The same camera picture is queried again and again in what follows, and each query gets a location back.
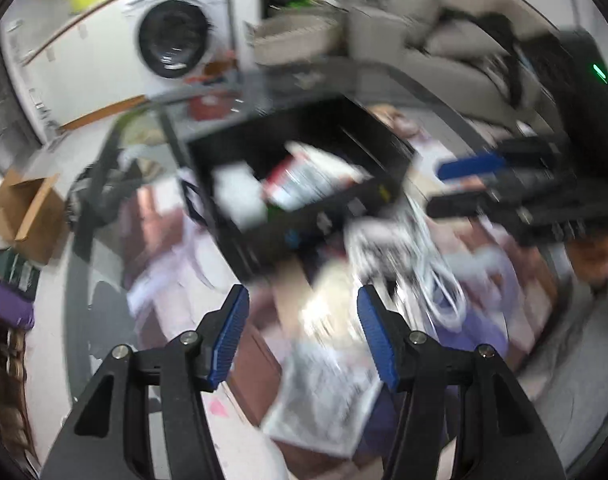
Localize orange box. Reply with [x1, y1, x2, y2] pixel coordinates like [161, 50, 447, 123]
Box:
[204, 57, 235, 81]

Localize person's right hand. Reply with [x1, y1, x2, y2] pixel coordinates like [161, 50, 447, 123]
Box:
[569, 237, 608, 288]

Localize brown cardboard box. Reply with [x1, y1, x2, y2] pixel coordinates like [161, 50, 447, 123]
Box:
[0, 167, 67, 266]

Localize black trash bin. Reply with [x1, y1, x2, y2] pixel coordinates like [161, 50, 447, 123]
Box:
[66, 160, 150, 233]

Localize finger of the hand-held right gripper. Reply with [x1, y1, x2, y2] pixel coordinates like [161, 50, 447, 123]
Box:
[436, 137, 560, 183]
[426, 192, 500, 221]

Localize dark green box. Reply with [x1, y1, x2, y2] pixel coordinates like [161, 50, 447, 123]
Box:
[0, 249, 40, 303]

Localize white base cabinets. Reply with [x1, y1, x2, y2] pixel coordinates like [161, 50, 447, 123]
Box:
[0, 0, 150, 131]

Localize black jacket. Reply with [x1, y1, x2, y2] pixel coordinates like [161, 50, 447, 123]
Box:
[434, 7, 535, 106]

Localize wicker basket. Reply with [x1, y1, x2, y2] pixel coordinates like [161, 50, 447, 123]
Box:
[251, 12, 352, 66]

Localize white washing machine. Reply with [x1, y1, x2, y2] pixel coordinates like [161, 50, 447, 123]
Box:
[119, 0, 235, 96]

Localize white printed sachet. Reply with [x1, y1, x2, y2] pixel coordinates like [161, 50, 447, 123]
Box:
[261, 340, 385, 458]

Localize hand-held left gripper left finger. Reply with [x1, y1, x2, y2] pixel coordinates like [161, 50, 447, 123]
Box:
[41, 284, 251, 480]

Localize white cable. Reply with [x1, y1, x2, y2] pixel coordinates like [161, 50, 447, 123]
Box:
[346, 200, 467, 331]

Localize grey sofa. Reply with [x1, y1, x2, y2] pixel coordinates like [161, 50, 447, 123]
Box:
[344, 0, 575, 126]

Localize black cardboard box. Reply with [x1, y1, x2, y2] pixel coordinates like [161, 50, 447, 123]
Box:
[186, 95, 415, 283]

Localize wooden shoe rack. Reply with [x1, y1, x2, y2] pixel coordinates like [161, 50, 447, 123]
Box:
[0, 310, 40, 466]

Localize purple bag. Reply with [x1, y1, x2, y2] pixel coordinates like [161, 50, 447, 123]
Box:
[0, 272, 35, 331]

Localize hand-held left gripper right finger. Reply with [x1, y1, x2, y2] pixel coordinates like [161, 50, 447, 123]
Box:
[356, 285, 567, 480]

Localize red and white packet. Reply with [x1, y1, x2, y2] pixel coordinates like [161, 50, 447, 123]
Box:
[261, 142, 375, 213]

